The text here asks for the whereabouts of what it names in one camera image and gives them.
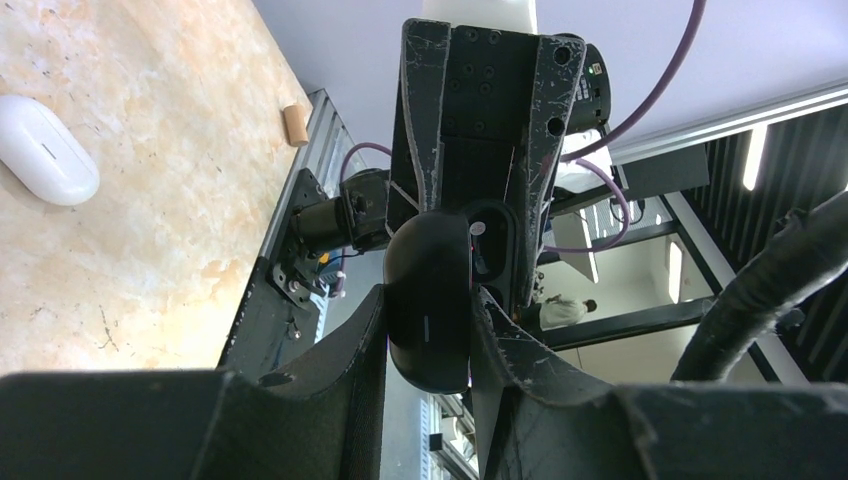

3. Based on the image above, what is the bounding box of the white charging case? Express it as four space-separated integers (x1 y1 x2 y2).
1 95 100 207

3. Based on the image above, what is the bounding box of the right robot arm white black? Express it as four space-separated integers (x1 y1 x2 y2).
291 18 611 310

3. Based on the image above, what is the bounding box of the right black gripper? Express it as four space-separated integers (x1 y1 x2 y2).
386 18 586 308

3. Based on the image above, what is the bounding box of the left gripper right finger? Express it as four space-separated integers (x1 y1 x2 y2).
471 288 847 479

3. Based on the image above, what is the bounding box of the wooden cylinder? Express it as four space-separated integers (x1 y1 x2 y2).
282 104 310 148

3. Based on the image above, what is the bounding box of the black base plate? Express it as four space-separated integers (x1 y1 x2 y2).
218 168 346 387

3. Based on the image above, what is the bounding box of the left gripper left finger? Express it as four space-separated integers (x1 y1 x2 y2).
1 286 387 479

